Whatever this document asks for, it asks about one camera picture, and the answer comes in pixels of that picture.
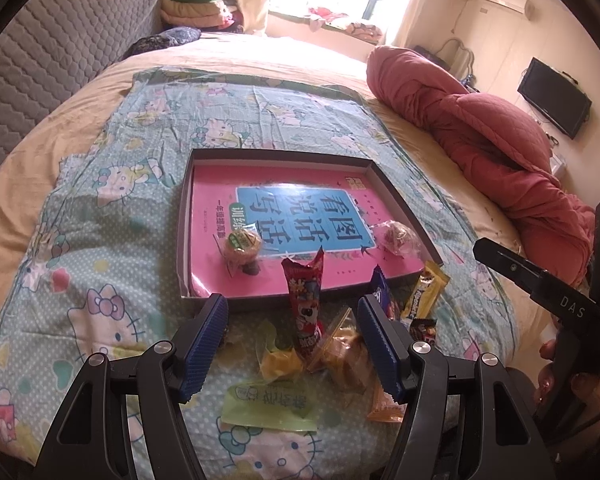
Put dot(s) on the black television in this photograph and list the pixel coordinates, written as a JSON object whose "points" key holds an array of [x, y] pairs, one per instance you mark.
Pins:
{"points": [[555, 97]]}

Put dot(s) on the dark cardboard tray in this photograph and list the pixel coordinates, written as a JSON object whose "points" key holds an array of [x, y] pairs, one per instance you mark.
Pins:
{"points": [[280, 156]]}

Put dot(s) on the pink book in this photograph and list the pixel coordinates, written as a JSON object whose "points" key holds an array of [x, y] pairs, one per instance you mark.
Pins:
{"points": [[220, 185]]}

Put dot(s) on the pink folded blanket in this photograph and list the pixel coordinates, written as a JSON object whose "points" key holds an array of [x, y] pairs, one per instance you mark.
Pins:
{"points": [[195, 21]]}

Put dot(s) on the pink printed cloth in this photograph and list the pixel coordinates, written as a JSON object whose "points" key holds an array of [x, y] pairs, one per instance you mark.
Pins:
{"points": [[365, 30]]}

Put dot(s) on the clear-wrapped cake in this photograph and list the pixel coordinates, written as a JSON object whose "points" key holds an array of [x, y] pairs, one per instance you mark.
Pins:
{"points": [[342, 355]]}

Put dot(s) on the dark bag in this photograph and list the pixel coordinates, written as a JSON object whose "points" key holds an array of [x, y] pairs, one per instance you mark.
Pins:
{"points": [[430, 56]]}

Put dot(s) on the cartoon cat printed blanket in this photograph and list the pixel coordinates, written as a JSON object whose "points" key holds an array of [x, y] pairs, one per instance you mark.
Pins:
{"points": [[130, 220]]}

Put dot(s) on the red cloth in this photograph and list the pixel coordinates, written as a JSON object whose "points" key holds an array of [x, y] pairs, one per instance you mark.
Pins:
{"points": [[327, 14]]}

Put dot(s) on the white air conditioner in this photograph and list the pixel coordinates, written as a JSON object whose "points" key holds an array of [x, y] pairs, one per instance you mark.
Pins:
{"points": [[502, 0]]}

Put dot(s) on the red quilt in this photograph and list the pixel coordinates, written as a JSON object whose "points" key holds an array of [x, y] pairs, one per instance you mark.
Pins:
{"points": [[470, 130]]}

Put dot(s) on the light green snack packet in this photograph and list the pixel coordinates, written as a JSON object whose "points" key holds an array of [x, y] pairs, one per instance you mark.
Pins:
{"points": [[265, 407]]}

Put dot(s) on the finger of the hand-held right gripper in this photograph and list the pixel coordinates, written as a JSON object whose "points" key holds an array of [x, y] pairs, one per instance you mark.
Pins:
{"points": [[530, 280]]}

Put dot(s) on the dark floral cloth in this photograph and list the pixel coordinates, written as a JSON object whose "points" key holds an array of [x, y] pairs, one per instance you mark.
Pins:
{"points": [[165, 40]]}

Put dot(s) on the gold chocolate bar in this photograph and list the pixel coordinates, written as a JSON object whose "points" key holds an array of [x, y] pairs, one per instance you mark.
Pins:
{"points": [[422, 290]]}

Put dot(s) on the red tall snack packet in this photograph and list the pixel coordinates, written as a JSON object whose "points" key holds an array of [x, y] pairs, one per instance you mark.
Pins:
{"points": [[302, 305]]}

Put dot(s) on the blue cookie packet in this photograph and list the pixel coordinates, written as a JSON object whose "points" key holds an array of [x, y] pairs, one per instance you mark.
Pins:
{"points": [[382, 292]]}

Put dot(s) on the clear-wrapped brown candy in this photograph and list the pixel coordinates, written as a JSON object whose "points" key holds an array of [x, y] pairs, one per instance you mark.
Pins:
{"points": [[397, 237]]}

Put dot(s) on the round pastry with green label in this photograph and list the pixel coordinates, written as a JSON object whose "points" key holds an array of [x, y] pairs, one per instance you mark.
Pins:
{"points": [[240, 250]]}

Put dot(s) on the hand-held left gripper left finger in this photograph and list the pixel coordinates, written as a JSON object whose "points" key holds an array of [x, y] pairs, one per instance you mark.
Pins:
{"points": [[205, 345]]}

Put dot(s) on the orange snack packet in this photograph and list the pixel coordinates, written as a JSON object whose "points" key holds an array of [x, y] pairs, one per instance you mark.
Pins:
{"points": [[382, 407]]}

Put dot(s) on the grey quilted headboard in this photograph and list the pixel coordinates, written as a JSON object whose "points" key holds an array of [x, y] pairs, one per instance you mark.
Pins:
{"points": [[55, 45]]}

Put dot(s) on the person's right hand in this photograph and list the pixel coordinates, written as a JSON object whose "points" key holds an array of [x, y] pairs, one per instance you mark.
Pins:
{"points": [[545, 385]]}

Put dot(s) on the cream folded blanket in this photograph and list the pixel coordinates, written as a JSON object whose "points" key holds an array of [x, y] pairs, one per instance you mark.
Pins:
{"points": [[190, 7]]}

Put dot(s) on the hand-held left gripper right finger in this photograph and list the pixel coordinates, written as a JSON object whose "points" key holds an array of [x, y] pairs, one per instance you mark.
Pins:
{"points": [[380, 350]]}

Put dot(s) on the dark small snack packet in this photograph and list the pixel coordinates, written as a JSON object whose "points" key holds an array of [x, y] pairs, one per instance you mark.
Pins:
{"points": [[424, 332]]}

